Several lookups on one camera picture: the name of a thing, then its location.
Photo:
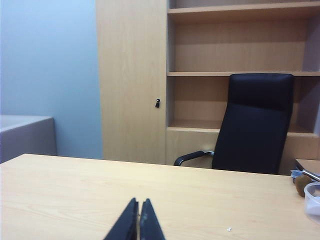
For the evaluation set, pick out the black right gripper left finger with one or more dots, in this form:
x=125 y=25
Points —
x=126 y=222

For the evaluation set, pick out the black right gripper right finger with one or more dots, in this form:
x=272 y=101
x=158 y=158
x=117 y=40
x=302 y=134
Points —
x=150 y=222

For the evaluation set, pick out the tiny white crumb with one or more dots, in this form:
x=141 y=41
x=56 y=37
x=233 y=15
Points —
x=229 y=228

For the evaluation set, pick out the black cabinet door key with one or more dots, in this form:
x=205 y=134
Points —
x=157 y=103

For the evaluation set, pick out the grey low cabinet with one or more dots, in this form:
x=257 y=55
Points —
x=25 y=137

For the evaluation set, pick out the black office chair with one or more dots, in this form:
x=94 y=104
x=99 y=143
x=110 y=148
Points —
x=255 y=120

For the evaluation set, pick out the light wooden shelf cabinet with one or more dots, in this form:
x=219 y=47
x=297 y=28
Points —
x=132 y=75

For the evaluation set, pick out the brown kiwi fruit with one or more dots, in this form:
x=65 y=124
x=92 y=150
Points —
x=301 y=186

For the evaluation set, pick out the clear plastic container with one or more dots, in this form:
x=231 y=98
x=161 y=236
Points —
x=312 y=200

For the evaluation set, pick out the silver metal tool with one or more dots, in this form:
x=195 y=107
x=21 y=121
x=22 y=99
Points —
x=308 y=173

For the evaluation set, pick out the small wooden side table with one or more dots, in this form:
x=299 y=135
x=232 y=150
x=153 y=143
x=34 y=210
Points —
x=310 y=163

